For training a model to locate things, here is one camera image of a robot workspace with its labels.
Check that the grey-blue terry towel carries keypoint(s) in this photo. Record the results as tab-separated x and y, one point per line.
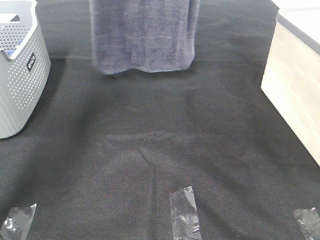
146	35

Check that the black table cloth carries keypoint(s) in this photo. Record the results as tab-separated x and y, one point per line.
101	154

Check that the clear tape strip middle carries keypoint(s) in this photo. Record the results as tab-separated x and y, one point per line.
184	215

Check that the clear tape strip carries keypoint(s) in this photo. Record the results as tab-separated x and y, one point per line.
17	223
184	215
309	222

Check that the white box with grey rim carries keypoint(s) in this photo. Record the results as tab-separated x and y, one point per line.
291	79

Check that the grey perforated laundry basket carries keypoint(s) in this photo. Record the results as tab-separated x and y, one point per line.
24	74

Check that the light blue cloth in basket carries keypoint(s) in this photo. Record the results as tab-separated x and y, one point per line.
11	51

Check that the clear tape strip left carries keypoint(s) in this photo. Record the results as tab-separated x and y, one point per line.
17	223

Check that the clear tape strip right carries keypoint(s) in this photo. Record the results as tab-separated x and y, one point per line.
309	222

